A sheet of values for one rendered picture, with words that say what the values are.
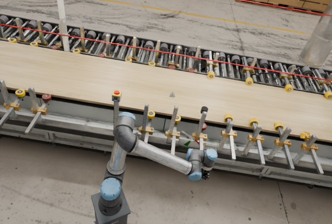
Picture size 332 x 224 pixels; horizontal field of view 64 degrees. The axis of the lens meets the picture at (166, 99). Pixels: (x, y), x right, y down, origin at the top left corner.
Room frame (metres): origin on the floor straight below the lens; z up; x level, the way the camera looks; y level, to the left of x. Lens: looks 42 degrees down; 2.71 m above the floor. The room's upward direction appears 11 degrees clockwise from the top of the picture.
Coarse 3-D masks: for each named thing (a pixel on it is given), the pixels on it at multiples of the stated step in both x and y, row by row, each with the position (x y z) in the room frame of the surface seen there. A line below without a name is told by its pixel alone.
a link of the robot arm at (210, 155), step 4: (208, 152) 1.21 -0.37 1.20; (212, 152) 1.22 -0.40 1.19; (216, 152) 1.23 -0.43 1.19; (208, 156) 1.18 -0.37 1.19; (212, 156) 1.18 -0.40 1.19; (216, 156) 1.19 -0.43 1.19; (204, 160) 1.16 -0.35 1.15; (208, 160) 1.17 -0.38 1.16; (212, 160) 1.16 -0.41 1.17; (204, 164) 1.18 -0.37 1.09; (208, 164) 1.17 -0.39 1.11; (212, 164) 1.17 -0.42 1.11
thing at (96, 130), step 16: (0, 112) 1.62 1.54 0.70; (48, 128) 1.57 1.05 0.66; (64, 128) 1.57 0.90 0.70; (80, 128) 1.61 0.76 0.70; (96, 128) 1.64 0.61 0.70; (160, 144) 1.60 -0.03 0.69; (176, 144) 1.63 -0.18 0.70; (240, 160) 1.62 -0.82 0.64; (256, 160) 1.63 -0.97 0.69; (272, 160) 1.65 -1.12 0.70
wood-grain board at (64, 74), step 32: (0, 64) 2.08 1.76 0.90; (32, 64) 2.17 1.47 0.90; (64, 64) 2.27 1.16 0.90; (96, 64) 2.38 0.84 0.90; (128, 64) 2.49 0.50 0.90; (64, 96) 1.79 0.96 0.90; (96, 96) 1.87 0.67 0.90; (128, 96) 1.95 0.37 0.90; (160, 96) 2.04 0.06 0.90; (192, 96) 2.13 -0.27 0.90; (224, 96) 2.23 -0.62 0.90; (256, 96) 2.34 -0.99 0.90; (288, 96) 2.44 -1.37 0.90; (320, 96) 2.56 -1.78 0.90; (320, 128) 2.01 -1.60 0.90
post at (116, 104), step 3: (114, 102) 1.61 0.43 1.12; (117, 102) 1.61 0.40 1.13; (114, 105) 1.61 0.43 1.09; (117, 105) 1.61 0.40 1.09; (114, 108) 1.61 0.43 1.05; (117, 108) 1.61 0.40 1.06; (114, 111) 1.61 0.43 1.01; (117, 111) 1.61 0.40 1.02; (114, 114) 1.61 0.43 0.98; (117, 114) 1.61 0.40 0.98; (114, 117) 1.61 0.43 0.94; (117, 117) 1.61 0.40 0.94; (114, 120) 1.61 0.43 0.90; (114, 123) 1.61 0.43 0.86; (114, 126) 1.61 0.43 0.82; (114, 129) 1.61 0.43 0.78
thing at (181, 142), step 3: (180, 138) 1.62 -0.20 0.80; (180, 141) 1.62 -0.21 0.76; (183, 141) 1.62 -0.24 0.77; (186, 141) 1.62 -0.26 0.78; (192, 141) 1.62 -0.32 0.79; (195, 141) 1.62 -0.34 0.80; (198, 141) 1.63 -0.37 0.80; (177, 144) 1.62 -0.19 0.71; (180, 144) 1.62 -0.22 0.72; (183, 144) 1.62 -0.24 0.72; (189, 144) 1.62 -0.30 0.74; (192, 144) 1.62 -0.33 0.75; (195, 144) 1.62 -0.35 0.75; (198, 144) 1.63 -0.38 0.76; (204, 144) 1.63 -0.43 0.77; (192, 147) 1.62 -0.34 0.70; (195, 147) 1.62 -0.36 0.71; (198, 147) 1.63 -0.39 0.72; (204, 147) 1.63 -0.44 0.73
